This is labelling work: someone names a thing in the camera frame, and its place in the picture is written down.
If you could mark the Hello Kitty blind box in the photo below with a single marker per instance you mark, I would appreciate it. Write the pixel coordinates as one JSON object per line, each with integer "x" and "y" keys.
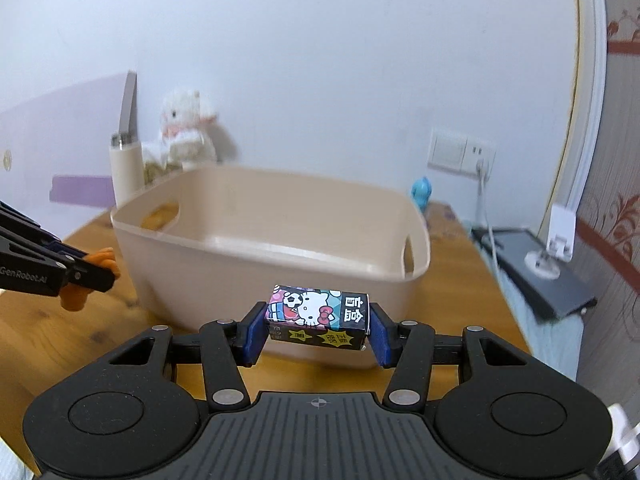
{"x": 323, "y": 318}

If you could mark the white plush lamb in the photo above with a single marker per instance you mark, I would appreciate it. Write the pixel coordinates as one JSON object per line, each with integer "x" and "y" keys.
{"x": 184, "y": 140}

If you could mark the white door frame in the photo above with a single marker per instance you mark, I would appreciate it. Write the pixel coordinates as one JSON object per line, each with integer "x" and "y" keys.
{"x": 586, "y": 106}

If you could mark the light blue bed sheet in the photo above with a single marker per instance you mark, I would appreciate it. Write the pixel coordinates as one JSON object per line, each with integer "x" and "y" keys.
{"x": 556, "y": 343}

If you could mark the dark grey laptop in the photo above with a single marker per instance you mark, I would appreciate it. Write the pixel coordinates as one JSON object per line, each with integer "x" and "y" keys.
{"x": 550, "y": 300}

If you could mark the white wall socket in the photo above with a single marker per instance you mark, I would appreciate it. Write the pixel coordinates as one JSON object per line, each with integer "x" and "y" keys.
{"x": 478, "y": 157}

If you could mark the beige plastic storage bin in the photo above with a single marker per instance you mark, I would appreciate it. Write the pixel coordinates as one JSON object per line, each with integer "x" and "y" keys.
{"x": 211, "y": 242}

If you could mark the lilac headboard panel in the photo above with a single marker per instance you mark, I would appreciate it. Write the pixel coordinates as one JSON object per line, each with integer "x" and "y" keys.
{"x": 55, "y": 151}

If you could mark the white wall switch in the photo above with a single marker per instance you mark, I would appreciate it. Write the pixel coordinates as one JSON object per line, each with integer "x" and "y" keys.
{"x": 447, "y": 150}

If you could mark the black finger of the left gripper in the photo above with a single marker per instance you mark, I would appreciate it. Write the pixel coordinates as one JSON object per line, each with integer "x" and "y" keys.
{"x": 18, "y": 224}
{"x": 48, "y": 246}

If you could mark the blue toy figurine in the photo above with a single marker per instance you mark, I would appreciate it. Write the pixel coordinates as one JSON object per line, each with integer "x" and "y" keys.
{"x": 421, "y": 192}

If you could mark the orange plush toy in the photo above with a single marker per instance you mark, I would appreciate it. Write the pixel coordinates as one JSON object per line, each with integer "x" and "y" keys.
{"x": 96, "y": 272}

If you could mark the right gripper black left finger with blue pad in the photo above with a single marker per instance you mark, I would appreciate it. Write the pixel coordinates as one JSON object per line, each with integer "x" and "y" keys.
{"x": 138, "y": 408}

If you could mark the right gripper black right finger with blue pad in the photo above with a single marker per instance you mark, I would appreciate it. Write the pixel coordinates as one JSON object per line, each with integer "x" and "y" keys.
{"x": 486, "y": 409}

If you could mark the white phone stand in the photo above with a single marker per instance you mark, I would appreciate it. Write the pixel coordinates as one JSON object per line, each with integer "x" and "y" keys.
{"x": 545, "y": 263}

